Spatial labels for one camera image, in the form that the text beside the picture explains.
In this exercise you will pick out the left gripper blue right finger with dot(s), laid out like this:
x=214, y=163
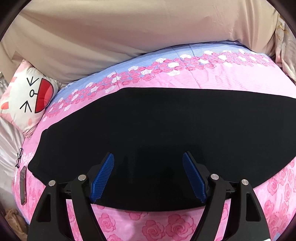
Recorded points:
x=195, y=178

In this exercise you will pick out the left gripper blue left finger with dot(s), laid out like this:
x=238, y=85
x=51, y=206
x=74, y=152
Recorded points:
x=99, y=175

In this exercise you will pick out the black pants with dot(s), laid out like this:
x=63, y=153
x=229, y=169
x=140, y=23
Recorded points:
x=235, y=134

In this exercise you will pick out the dark phone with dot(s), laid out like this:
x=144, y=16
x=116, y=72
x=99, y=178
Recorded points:
x=23, y=192

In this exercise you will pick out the eyeglasses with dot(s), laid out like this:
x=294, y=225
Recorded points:
x=19, y=156

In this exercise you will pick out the silver satin cloth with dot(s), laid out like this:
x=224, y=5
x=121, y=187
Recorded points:
x=11, y=141

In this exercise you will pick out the white cat face pillow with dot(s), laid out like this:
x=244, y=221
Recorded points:
x=29, y=93

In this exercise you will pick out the pink floral bed sheet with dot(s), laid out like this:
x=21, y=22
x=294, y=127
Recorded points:
x=209, y=66

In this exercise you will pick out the beige headboard cover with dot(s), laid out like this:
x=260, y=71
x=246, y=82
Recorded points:
x=69, y=40

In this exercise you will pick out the pale floral blanket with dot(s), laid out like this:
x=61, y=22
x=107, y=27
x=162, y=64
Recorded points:
x=285, y=48

